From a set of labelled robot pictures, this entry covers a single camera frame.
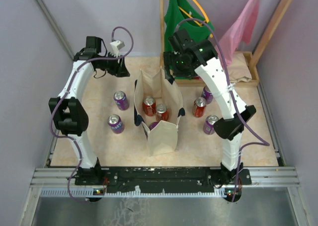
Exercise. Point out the green tank top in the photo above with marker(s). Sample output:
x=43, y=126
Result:
x=177, y=11

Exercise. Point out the folded beige cloth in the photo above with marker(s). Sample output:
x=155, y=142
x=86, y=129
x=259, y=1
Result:
x=237, y=67

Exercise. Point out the purple fanta can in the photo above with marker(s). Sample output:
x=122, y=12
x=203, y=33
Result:
x=208, y=127
x=115, y=123
x=206, y=93
x=152, y=125
x=121, y=100

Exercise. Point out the wooden clothes rack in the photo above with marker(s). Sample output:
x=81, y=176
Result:
x=252, y=59

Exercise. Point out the aluminium frame rail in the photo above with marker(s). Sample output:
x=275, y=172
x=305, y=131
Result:
x=58, y=182

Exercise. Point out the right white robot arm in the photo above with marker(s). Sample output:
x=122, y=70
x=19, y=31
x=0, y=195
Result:
x=233, y=109

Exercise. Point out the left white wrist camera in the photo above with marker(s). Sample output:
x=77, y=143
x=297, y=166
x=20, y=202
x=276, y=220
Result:
x=116, y=46

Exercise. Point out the red Coke can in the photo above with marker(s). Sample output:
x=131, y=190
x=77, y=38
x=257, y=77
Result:
x=162, y=113
x=199, y=107
x=149, y=106

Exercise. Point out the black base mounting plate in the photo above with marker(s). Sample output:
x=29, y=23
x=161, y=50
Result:
x=161, y=179

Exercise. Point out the beige canvas tote bag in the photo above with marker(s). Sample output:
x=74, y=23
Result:
x=162, y=138

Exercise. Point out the pink shirt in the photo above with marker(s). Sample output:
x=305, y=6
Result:
x=241, y=30

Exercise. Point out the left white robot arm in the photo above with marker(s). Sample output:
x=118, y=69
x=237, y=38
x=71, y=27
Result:
x=67, y=113

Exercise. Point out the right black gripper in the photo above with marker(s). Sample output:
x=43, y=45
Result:
x=168, y=60

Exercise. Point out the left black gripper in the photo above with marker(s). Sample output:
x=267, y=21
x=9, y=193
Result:
x=119, y=69

